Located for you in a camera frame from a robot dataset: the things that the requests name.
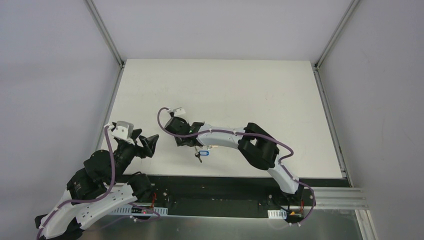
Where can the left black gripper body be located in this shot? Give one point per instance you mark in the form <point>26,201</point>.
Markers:
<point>138,145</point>

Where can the right white cable duct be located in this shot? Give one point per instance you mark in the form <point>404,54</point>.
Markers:
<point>277,214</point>

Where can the white cable duct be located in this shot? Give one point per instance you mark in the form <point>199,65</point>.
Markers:
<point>127,210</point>
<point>277,214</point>

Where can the large metal keyring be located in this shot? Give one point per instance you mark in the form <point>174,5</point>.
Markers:
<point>211,146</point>

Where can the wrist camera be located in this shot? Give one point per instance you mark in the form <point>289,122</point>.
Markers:
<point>176,112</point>
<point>122,130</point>

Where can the left aluminium frame post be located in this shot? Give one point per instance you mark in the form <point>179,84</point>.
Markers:
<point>100,24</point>

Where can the left white cable duct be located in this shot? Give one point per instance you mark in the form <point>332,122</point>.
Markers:
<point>127,210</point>

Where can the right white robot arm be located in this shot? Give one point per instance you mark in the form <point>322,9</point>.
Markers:
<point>259,148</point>

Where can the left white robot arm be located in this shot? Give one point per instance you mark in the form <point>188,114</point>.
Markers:
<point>90,193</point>

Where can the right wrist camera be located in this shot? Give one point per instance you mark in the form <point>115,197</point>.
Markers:
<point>176,112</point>

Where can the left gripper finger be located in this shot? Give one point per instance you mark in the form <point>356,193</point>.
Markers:
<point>136,134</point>
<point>149,144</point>

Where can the aluminium frame post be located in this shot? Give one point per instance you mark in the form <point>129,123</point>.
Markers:
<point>353,4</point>
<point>100,24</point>

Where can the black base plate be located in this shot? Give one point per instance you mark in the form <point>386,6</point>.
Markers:
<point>226,197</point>

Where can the right aluminium frame post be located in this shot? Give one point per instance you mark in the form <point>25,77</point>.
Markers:
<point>353,4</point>

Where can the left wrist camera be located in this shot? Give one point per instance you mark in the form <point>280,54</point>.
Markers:
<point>122,130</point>

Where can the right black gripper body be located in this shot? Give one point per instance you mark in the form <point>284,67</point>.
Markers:
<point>178,133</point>

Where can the blue capped key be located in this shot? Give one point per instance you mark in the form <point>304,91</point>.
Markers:
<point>200,154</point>

